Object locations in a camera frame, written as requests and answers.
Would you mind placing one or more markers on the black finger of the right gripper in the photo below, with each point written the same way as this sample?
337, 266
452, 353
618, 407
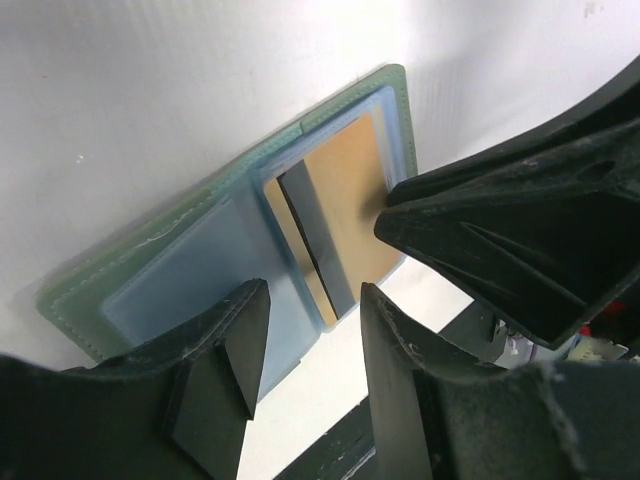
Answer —
547, 250

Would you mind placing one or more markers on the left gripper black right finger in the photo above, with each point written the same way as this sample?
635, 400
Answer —
439, 412

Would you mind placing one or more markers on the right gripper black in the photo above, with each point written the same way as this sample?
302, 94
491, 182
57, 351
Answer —
602, 129

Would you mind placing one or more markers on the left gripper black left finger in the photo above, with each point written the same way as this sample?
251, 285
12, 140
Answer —
175, 407

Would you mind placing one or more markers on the gold striped card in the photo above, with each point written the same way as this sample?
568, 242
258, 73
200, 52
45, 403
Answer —
325, 204

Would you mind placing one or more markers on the green card holder wallet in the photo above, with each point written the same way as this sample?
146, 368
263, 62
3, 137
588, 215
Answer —
188, 257

